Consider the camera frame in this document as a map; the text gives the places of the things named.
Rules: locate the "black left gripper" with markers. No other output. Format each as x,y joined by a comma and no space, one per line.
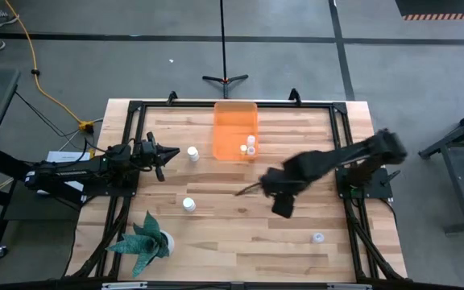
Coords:
147,155

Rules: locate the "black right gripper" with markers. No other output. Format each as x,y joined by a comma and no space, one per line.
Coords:
278,181

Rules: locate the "small clear pill bottle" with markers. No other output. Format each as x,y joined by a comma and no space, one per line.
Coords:
243,149

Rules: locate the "translucent white pill bottle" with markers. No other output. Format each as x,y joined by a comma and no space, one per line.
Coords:
251,140

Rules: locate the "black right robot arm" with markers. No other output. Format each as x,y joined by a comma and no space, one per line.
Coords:
336,159

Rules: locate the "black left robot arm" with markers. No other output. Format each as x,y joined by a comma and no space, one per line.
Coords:
67,173

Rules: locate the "orange translucent plastic basket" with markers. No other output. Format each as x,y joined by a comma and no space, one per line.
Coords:
232,125

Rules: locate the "white plant pot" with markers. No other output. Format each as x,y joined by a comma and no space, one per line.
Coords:
170,241

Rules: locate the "green artificial plant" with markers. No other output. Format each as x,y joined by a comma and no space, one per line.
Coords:
143,243

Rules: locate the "white paper sheet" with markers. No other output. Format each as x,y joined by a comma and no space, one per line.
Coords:
65,156

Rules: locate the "black tripod stand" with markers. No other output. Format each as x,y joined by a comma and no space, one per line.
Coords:
224,40

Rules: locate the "black metal bench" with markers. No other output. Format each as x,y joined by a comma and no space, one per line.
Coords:
463,226

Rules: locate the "black mat hazard stripes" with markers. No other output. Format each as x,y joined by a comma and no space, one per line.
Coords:
437,6

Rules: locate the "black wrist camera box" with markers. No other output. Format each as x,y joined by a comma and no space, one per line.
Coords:
283,206

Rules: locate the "black aluminium table frame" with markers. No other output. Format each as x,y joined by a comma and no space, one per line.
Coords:
175,104

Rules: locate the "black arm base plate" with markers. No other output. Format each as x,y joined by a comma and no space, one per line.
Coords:
377,187
127,187

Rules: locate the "black frame clamp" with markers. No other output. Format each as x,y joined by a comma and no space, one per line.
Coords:
295,96
172,96

